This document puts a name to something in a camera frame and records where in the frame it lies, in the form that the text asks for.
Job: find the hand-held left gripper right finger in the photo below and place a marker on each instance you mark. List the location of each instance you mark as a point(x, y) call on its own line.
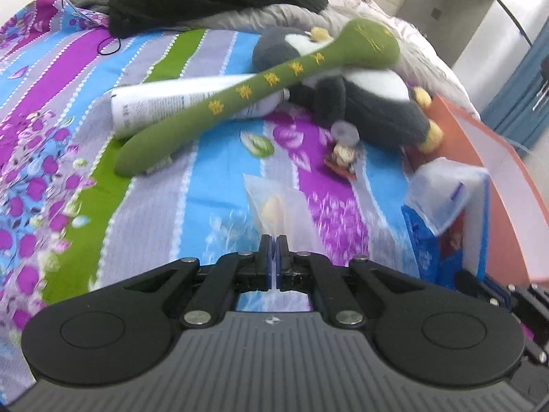
point(281, 261)

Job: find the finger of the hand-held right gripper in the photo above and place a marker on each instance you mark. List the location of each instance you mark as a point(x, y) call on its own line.
point(493, 294)

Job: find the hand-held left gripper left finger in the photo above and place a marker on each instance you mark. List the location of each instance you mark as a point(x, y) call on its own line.
point(266, 261)

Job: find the clear plastic bag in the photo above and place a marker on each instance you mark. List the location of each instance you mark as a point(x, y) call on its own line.
point(274, 206)

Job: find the orange cardboard box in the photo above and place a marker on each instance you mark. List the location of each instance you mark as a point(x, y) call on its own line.
point(510, 223)

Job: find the blue tissue packet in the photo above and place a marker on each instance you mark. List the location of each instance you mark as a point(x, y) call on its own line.
point(429, 244)

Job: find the small wrapped candy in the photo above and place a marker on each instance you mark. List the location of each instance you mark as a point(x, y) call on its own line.
point(341, 154)

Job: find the clear plastic cap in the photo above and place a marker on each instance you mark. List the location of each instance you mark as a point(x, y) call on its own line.
point(345, 133)

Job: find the green plush stick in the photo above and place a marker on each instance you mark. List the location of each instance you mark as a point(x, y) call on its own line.
point(214, 107)

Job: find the grey penguin plush toy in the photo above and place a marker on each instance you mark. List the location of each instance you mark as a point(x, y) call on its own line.
point(386, 111)

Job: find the blue curtain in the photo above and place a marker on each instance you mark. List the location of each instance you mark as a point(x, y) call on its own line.
point(514, 107)

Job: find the white tube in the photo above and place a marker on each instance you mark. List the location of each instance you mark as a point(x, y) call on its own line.
point(146, 103)

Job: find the floral striped bed sheet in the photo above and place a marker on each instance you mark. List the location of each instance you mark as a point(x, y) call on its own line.
point(85, 137)

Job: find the grey fluffy blanket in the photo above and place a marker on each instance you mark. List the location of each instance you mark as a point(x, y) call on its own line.
point(429, 60)

